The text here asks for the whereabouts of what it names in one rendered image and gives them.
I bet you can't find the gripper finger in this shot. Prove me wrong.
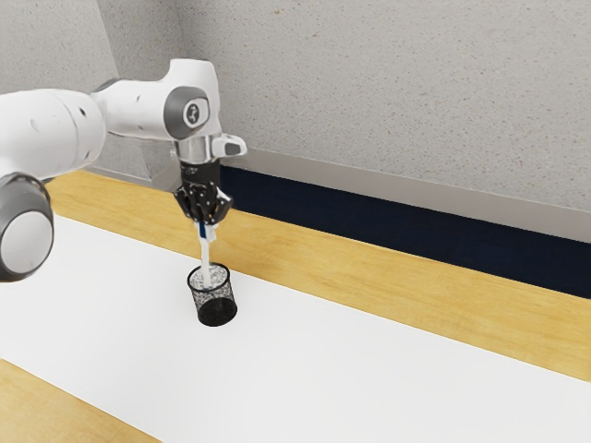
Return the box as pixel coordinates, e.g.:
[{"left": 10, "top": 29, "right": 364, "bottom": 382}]
[
  {"left": 174, "top": 187, "right": 202, "bottom": 222},
  {"left": 205, "top": 186, "right": 233, "bottom": 226}
]

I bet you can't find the white and blue pen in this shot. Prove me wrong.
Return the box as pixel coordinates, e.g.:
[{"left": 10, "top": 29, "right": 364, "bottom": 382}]
[{"left": 196, "top": 219, "right": 218, "bottom": 292}]

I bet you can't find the black mesh pen holder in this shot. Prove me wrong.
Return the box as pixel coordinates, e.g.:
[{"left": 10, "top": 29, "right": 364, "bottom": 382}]
[{"left": 187, "top": 261, "right": 239, "bottom": 329}]

